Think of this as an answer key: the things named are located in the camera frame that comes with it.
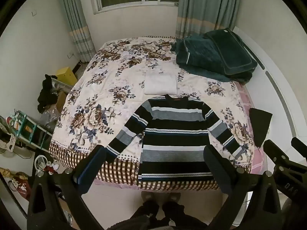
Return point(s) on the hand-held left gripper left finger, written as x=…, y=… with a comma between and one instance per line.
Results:
x=90, y=166

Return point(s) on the dark green folded blanket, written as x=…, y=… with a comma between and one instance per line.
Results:
x=191, y=55

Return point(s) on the wall switch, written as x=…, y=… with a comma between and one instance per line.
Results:
x=33, y=12

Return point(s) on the black folded cloth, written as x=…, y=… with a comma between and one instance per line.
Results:
x=260, y=124

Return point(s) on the teal storage rack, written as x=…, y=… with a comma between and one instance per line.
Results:
x=28, y=129

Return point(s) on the person's left leg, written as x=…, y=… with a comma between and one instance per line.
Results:
x=147, y=210

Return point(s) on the white bed headboard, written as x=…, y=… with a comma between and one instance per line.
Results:
x=275, y=60

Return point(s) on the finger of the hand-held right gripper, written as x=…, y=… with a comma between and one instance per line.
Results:
x=274, y=152
x=299, y=146

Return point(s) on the pink checked mattress sheet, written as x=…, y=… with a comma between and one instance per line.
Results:
x=247, y=98

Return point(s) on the clear plastic bag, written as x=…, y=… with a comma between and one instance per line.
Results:
x=49, y=117

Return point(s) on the wall socket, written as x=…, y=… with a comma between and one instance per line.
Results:
x=70, y=54

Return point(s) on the striped knit sweater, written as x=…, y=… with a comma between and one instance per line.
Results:
x=172, y=139

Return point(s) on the white fan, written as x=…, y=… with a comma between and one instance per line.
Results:
x=7, y=136

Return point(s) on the black clothes heap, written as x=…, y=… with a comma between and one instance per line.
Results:
x=46, y=93

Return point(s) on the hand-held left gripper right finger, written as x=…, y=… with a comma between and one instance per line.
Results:
x=215, y=166

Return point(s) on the folded white cloth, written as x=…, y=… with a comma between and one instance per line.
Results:
x=160, y=83

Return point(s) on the red bag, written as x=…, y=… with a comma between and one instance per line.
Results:
x=21, y=185

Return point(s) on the grey-green striped curtain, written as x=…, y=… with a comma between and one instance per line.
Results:
x=78, y=21
x=203, y=7

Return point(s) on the floral bedsheet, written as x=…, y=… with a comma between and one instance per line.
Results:
x=108, y=76

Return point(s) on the person's leg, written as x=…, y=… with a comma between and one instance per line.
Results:
x=175, y=210
x=147, y=210

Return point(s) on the yellow box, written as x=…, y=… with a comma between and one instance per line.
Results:
x=66, y=75

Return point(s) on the person's right leg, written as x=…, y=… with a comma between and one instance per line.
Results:
x=175, y=210

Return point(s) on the dark green pillow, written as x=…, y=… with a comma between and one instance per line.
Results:
x=230, y=50

